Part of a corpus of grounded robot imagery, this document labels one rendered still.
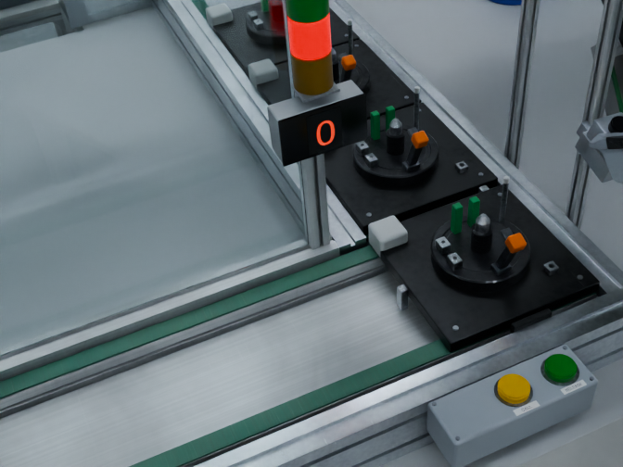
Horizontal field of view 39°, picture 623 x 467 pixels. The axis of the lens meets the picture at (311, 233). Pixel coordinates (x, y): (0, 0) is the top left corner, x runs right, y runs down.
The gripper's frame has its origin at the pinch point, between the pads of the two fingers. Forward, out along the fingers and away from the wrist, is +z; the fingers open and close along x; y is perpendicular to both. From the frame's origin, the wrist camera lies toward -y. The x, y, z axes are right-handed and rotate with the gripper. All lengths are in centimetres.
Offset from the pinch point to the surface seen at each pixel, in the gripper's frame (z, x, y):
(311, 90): 12.3, -33.0, -13.8
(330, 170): 43.8, -21.0, -0.1
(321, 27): 7.3, -31.9, -20.6
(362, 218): 33.2, -21.8, 7.1
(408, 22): 90, 23, -22
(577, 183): 20.1, 8.0, 9.3
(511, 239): 8.1, -12.3, 11.0
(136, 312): 34, -58, 11
